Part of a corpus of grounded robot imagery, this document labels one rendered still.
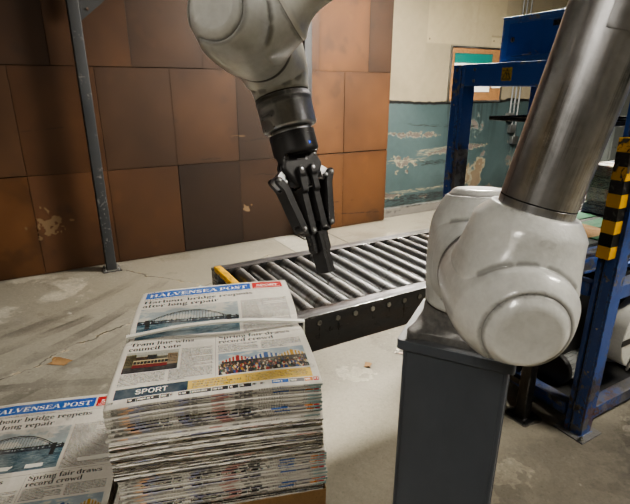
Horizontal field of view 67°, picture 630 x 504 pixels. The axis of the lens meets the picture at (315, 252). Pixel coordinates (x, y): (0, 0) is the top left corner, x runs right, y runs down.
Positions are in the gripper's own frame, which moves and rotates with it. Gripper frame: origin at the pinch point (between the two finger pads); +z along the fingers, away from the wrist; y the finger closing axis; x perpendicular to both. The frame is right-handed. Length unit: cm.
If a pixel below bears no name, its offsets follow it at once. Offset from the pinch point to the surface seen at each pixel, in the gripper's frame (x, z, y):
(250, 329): -8.5, 9.6, 11.9
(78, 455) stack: -34, 25, 37
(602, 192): -32, 21, -231
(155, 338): -15.6, 6.6, 24.8
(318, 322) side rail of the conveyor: -49, 26, -35
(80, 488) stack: -26, 27, 39
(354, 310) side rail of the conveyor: -47, 26, -48
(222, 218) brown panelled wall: -339, -20, -184
